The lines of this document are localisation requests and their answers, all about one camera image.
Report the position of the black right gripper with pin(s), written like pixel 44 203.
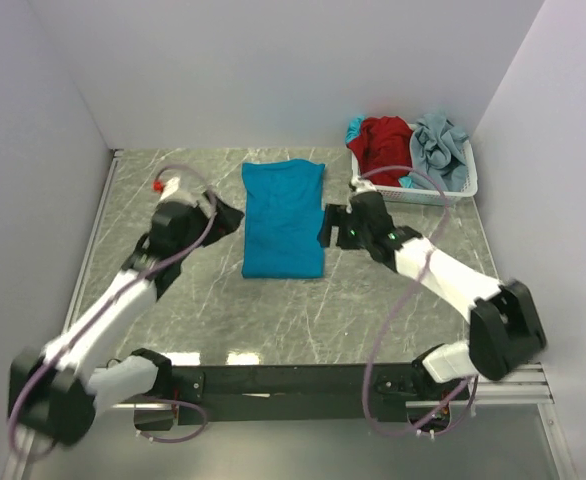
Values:
pixel 340 226

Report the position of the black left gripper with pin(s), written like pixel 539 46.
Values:
pixel 212 218

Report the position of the blue t shirt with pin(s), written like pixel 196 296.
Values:
pixel 284 216

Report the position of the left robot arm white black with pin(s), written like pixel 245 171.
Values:
pixel 57 391

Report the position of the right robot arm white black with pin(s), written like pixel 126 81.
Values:
pixel 505 330

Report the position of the white laundry basket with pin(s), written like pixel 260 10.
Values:
pixel 394 182

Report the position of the red t shirt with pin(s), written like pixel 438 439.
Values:
pixel 382 142

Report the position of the light blue garment in basket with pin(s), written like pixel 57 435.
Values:
pixel 354 129

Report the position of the grey t shirt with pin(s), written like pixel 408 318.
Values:
pixel 436 148

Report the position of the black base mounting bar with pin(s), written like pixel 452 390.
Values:
pixel 294 392

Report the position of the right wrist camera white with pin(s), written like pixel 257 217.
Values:
pixel 360 185

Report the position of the aluminium rail frame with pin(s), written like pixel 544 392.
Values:
pixel 523 385

